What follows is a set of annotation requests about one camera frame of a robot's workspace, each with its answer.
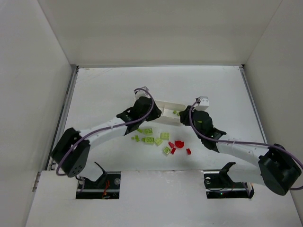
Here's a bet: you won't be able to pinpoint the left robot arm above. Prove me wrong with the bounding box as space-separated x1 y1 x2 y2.
51 96 162 182

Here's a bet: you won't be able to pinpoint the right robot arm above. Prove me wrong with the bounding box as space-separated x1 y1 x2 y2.
179 106 303 195

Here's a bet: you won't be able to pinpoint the green 2x3 lego upper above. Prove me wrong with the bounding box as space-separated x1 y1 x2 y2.
143 128 153 136

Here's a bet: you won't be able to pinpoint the green 2x3 lego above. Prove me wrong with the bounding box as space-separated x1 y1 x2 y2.
144 137 154 144
143 128 153 136

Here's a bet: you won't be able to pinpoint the white three-compartment tray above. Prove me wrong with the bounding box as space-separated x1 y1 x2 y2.
154 100 186 125

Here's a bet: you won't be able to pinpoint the small green lego left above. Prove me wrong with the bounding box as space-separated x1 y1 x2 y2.
131 135 140 142

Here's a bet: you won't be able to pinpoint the red round lego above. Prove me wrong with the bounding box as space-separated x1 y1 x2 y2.
174 140 185 149

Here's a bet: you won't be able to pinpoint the red lego block right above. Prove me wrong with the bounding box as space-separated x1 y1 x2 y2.
186 148 192 155

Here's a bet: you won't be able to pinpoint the green 2x3 lego lower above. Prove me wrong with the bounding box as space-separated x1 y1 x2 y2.
144 137 154 144

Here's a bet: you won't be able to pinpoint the green 2x2 lego studs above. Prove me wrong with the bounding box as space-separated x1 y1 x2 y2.
160 132 170 140

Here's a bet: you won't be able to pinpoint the green square lego lower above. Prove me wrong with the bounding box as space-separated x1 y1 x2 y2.
162 146 171 156

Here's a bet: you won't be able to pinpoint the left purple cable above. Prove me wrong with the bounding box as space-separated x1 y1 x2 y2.
55 87 156 177

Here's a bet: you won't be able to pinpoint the purple cable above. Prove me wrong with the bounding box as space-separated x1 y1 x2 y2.
55 87 156 177
189 99 303 191

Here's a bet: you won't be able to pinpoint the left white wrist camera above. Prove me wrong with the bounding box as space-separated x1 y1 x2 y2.
134 87 149 99

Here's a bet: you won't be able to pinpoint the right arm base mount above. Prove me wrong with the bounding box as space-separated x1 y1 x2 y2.
203 162 255 199

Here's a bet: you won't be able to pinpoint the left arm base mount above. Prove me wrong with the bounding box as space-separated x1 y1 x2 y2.
76 162 121 200

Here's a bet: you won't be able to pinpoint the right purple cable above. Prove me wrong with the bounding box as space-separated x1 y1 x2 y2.
189 99 303 191

